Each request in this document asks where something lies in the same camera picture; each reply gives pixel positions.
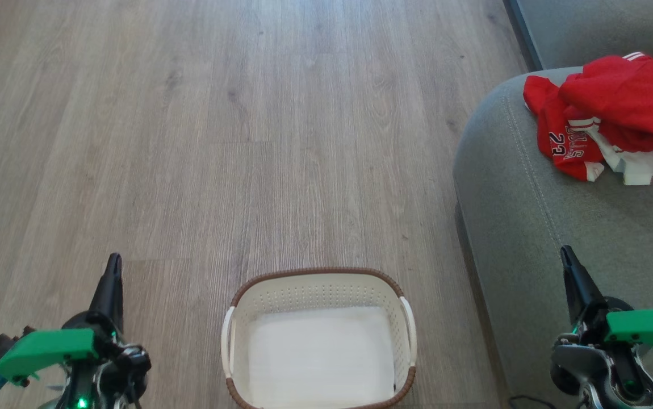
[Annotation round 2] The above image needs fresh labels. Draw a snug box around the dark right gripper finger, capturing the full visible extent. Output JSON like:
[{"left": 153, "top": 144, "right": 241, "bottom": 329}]
[{"left": 559, "top": 245, "right": 609, "bottom": 328}]

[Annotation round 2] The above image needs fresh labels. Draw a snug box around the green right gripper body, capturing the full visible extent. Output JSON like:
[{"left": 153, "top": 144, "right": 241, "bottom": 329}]
[{"left": 604, "top": 308, "right": 653, "bottom": 364}]

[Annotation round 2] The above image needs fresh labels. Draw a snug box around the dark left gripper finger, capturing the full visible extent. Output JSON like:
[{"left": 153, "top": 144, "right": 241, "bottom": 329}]
[{"left": 87, "top": 253, "right": 125, "bottom": 336}]

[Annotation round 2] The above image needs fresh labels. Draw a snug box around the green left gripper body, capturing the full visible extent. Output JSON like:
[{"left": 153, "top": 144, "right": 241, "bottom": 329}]
[{"left": 0, "top": 328, "right": 101, "bottom": 387}]

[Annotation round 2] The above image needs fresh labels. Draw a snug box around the red number 23 jersey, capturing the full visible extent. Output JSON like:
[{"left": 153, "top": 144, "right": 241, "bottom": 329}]
[{"left": 522, "top": 74, "right": 653, "bottom": 186}]

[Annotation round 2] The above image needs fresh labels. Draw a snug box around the red garment with white stripes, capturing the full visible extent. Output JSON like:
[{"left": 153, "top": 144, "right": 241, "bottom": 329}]
[{"left": 558, "top": 52, "right": 653, "bottom": 162}]

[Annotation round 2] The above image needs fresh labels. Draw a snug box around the cream laundry basket brown rim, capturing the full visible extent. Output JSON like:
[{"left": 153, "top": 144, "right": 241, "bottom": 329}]
[{"left": 220, "top": 267, "right": 418, "bottom": 409}]

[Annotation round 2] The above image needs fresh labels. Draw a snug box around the grey fabric sofa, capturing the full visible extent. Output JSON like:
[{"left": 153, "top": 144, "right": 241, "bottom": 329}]
[{"left": 453, "top": 60, "right": 653, "bottom": 409}]

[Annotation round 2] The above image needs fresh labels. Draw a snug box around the grey sofa chaise section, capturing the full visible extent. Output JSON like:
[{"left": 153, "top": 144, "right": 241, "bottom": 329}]
[{"left": 503, "top": 0, "right": 653, "bottom": 72}]

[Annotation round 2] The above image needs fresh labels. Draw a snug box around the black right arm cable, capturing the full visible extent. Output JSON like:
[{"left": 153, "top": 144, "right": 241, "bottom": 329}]
[{"left": 508, "top": 395, "right": 557, "bottom": 409}]

